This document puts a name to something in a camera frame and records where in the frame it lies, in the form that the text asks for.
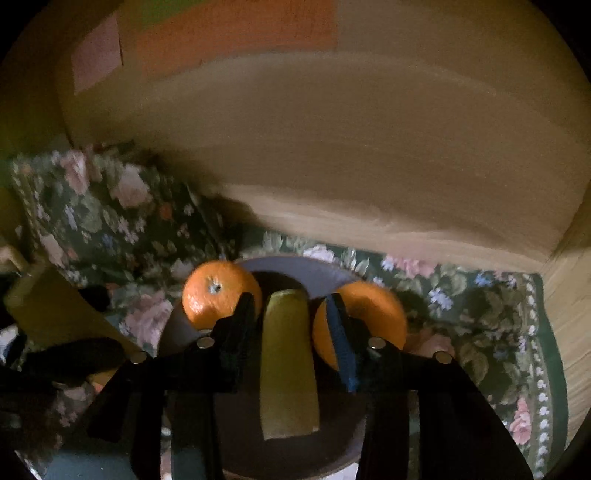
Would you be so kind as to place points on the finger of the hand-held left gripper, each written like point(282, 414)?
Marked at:
point(78, 360)

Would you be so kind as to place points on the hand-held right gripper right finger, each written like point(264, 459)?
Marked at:
point(344, 350)

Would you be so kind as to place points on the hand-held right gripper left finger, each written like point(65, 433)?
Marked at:
point(240, 332)

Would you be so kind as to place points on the orange with dark navel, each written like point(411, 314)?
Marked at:
point(212, 295)

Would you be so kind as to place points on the plain orange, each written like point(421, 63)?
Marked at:
point(374, 309)

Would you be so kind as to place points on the yellow-green banana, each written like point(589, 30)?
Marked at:
point(288, 364)

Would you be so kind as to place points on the grey round plate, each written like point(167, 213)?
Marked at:
point(304, 272)

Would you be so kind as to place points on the yellow banana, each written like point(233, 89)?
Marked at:
point(51, 309)

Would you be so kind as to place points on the floral blanket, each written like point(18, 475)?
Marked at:
point(466, 314)

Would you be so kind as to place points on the floral pillow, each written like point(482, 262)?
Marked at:
point(115, 217)

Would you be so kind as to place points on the brown wooden headboard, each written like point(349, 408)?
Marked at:
point(369, 161)

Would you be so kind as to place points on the colourful wall poster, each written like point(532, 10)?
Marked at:
point(221, 37)

